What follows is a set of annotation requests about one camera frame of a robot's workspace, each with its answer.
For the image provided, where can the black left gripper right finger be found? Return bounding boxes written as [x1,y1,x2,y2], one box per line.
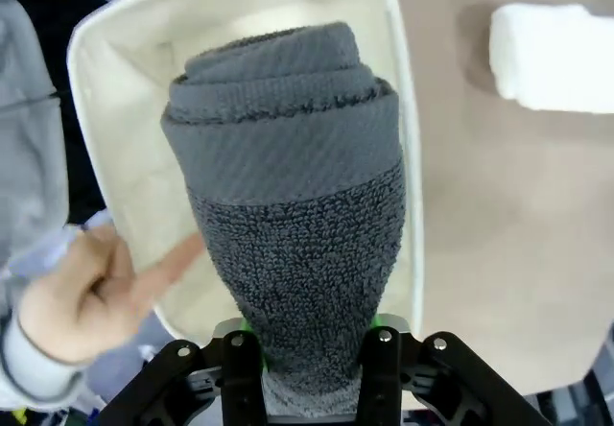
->
[355,314,554,426]

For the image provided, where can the white rolled towel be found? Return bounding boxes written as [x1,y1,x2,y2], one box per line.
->
[487,0,614,116]

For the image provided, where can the person in grey hoodie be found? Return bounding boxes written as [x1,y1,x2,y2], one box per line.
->
[0,0,110,312]

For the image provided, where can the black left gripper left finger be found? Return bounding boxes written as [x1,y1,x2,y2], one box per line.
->
[98,317,269,426]

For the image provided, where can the person's right hand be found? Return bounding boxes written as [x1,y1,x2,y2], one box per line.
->
[17,226,208,365]

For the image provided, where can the person's right forearm grey sleeve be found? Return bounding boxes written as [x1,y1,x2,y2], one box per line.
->
[0,308,90,414]

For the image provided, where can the wide beige fabric basket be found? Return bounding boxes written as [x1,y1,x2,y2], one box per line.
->
[66,0,427,346]

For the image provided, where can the grey towel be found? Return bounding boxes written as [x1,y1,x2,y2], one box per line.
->
[159,21,405,420]

